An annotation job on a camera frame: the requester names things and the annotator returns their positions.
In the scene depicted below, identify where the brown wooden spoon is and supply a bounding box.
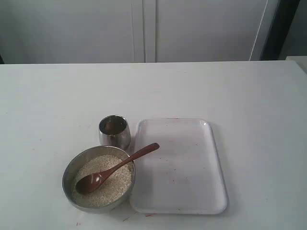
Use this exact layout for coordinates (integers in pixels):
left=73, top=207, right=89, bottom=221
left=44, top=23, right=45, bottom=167
left=75, top=143, right=160, bottom=195

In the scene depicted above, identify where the white plastic tray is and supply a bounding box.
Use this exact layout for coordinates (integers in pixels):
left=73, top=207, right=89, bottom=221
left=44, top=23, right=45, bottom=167
left=130, top=118, right=228, bottom=215

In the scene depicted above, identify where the small steel cup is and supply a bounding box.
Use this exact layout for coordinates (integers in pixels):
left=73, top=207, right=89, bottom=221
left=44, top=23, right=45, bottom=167
left=98, top=115, right=131, bottom=150

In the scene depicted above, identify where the white side table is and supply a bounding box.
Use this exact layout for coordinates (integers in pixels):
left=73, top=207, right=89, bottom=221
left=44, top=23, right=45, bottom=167
left=286, top=56, right=307, bottom=72

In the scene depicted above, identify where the wide steel rice bowl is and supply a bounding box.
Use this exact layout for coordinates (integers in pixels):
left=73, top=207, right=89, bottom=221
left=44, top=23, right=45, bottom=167
left=62, top=146, right=136, bottom=213

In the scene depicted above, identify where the dark door frame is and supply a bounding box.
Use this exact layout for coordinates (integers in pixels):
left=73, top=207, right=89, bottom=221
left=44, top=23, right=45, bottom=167
left=260, top=0, right=300, bottom=61

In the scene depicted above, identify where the beige granular powder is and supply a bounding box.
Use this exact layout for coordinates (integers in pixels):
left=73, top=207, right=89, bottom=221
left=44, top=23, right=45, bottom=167
left=71, top=155, right=132, bottom=207

